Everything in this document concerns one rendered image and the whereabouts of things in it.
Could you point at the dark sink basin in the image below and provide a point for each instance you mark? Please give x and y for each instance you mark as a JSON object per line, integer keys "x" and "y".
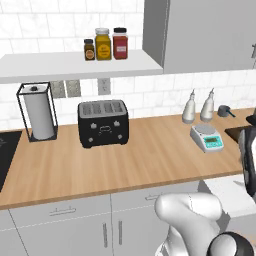
{"x": 234, "y": 134}

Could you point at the white paper towel roll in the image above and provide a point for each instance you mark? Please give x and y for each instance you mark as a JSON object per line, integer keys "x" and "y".
{"x": 39, "y": 113}

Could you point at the grey measuring cup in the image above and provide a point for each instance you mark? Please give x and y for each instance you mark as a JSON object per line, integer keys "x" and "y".
{"x": 224, "y": 111}

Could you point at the grey wall switch plate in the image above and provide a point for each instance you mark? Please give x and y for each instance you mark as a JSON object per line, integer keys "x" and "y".
{"x": 58, "y": 89}
{"x": 73, "y": 88}

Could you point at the white kitchen scale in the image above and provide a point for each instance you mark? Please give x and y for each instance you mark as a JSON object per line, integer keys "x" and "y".
{"x": 207, "y": 137}

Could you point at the black hob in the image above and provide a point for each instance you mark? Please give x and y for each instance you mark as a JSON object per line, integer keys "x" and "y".
{"x": 7, "y": 156}

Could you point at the narrow grey drawer front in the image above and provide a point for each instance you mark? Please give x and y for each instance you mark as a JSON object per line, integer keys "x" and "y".
{"x": 6, "y": 220}

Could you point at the white wall shelf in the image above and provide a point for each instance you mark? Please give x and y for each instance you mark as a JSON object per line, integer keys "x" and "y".
{"x": 66, "y": 65}

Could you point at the black tap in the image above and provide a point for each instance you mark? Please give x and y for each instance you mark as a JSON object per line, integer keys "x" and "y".
{"x": 252, "y": 117}

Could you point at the black four-slot toaster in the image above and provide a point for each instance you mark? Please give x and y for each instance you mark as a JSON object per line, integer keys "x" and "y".
{"x": 103, "y": 128}

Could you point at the wide grey drawer front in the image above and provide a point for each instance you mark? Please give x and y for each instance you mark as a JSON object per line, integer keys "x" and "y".
{"x": 83, "y": 208}

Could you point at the yellow spice jar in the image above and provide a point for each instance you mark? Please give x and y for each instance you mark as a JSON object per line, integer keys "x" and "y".
{"x": 103, "y": 46}

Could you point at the narrow grey cupboard door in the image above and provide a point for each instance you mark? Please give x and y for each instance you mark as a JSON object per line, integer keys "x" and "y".
{"x": 11, "y": 243}

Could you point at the red spice jar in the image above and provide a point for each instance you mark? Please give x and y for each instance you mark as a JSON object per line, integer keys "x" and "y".
{"x": 120, "y": 45}

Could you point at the grey upper cupboard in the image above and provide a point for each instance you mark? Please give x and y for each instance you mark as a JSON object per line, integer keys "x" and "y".
{"x": 206, "y": 33}

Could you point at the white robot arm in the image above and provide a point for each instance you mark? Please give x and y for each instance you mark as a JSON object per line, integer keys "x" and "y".
{"x": 186, "y": 213}

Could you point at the white dispenser bottle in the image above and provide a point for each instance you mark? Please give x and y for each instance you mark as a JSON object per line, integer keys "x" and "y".
{"x": 188, "y": 111}
{"x": 207, "y": 110}

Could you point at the small brown spice jar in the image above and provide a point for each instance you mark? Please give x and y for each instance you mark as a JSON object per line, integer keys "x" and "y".
{"x": 89, "y": 51}

